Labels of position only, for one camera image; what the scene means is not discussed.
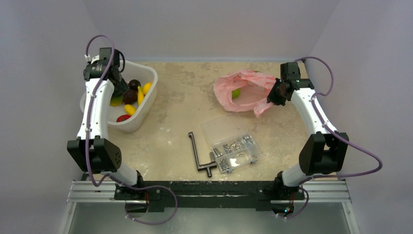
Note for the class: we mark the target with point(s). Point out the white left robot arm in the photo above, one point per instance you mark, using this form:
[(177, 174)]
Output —
[(92, 150)]

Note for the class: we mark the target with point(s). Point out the clear plastic screw box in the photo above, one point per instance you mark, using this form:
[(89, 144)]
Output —
[(232, 144)]

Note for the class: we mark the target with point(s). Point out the dark purple fake fruit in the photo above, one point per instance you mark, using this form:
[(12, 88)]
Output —
[(130, 97)]

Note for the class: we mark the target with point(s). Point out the dark brown fake fruit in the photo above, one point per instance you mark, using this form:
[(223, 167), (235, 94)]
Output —
[(134, 84)]

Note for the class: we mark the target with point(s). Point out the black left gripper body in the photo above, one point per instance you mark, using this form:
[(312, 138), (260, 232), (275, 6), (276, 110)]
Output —
[(121, 87)]

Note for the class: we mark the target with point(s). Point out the red fake tomato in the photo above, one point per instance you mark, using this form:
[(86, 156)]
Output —
[(122, 118)]

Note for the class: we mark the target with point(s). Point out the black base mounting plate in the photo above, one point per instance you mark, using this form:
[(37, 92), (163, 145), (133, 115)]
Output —
[(258, 195)]

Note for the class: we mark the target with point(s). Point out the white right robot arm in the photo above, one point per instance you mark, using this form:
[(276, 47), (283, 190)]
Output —
[(323, 153)]

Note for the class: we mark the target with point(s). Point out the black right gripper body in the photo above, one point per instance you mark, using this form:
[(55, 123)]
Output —
[(276, 92)]

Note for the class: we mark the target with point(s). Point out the yellow fake banana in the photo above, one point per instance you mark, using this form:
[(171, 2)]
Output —
[(140, 95)]

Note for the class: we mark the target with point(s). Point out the green wrinkled fake fruit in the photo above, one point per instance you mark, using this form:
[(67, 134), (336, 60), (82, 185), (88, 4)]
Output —
[(235, 93)]

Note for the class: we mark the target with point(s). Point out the black metal crank tool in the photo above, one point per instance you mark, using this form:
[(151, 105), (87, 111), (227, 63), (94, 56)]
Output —
[(201, 167)]

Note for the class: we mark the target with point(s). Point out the pink plastic bag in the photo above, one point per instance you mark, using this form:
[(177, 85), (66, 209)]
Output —
[(254, 85)]

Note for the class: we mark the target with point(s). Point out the yellow fake lemon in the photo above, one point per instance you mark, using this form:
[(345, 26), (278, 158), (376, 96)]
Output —
[(146, 88)]

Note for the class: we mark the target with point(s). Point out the white plastic basket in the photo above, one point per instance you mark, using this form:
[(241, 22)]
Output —
[(142, 106)]

